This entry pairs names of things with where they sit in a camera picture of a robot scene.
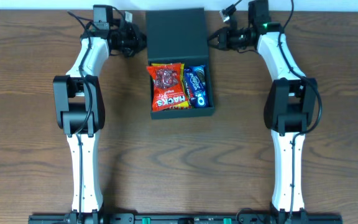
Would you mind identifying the dark green box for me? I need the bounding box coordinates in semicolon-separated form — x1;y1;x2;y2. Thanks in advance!
145;8;215;119

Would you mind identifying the blue Oreo cookie pack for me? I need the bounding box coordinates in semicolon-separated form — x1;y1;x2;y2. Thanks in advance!
190;65;209;108

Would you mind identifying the small blue Eclipse pack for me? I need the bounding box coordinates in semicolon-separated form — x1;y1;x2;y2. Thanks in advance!
184;72;205;93

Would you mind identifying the red Hacks candy bag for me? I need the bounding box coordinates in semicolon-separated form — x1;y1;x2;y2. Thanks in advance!
146;62;188;112

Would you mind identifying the purple Dairy Milk bar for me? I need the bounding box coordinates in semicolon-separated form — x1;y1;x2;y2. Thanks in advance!
183;78;195;108

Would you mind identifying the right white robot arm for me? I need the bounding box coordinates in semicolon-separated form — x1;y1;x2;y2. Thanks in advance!
208;1;323;223

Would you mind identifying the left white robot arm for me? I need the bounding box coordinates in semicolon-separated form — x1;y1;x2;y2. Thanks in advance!
53;4;146;223

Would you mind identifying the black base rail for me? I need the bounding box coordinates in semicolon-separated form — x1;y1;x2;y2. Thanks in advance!
28;212;343;224

